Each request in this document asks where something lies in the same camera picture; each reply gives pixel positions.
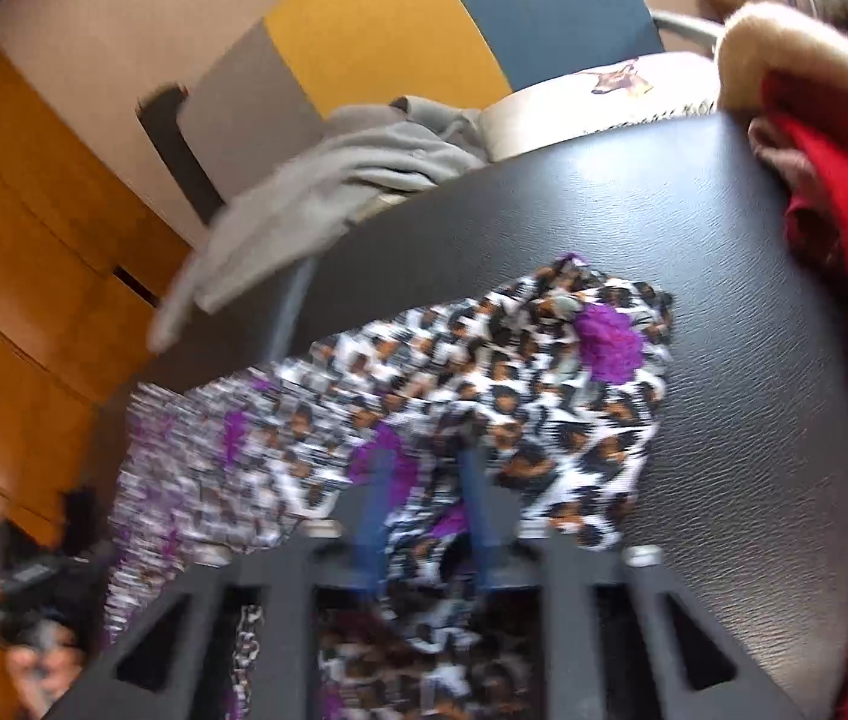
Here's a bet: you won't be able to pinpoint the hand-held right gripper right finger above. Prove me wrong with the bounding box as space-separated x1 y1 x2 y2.
460 448 794 720

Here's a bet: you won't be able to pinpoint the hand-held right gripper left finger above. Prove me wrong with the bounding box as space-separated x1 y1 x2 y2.
41 448 393 720

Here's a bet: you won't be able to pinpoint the leopard print garment purple spots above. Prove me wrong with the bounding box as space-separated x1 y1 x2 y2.
105 251 676 720

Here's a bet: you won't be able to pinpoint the person's left hand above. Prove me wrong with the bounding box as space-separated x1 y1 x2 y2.
5 637 89 702

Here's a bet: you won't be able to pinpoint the grey garment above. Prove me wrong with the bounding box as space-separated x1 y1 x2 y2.
148 95 492 353

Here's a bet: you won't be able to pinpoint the orange wooden cabinet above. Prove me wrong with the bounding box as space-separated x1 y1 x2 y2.
0 30 194 691

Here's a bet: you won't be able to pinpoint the white printed cloth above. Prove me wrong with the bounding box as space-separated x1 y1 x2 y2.
480 52 725 162

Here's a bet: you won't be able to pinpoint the grey board with black edge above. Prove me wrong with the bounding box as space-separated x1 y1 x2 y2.
137 21 329 227

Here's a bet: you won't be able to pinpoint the dusty pink cloth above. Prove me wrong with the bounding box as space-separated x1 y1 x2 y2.
748 120 845 265

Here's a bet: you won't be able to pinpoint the grey metal bar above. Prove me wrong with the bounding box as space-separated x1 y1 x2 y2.
649 9 729 57

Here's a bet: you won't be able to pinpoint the cream fleece cloth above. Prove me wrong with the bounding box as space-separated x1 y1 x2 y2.
716 4 848 117

